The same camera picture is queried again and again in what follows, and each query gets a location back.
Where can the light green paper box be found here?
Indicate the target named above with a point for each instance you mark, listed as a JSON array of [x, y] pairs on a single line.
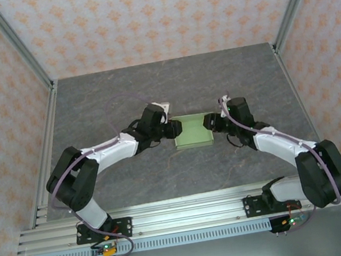
[[194, 134]]

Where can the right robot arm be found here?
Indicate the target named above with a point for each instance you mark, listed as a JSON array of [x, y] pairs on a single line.
[[280, 146]]

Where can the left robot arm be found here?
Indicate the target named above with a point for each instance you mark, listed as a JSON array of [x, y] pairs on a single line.
[[112, 148]]

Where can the aluminium mounting beam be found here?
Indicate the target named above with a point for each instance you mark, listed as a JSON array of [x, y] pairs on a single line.
[[187, 213]]

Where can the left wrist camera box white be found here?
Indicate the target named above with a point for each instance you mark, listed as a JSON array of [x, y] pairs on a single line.
[[164, 108]]

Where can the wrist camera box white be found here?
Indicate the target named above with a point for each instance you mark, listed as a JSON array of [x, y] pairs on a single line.
[[223, 98], [164, 108]]

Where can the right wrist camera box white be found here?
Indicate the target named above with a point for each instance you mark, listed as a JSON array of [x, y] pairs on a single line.
[[223, 98]]

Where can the aluminium table side rail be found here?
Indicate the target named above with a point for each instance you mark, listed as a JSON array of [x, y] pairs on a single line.
[[50, 134], [292, 82]]

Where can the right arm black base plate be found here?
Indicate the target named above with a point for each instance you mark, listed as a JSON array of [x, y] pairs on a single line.
[[251, 206]]

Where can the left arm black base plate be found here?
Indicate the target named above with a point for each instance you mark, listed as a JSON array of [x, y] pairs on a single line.
[[124, 223]]

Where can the aluminium frame post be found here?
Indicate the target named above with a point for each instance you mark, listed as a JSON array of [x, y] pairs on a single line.
[[294, 1], [18, 45]]

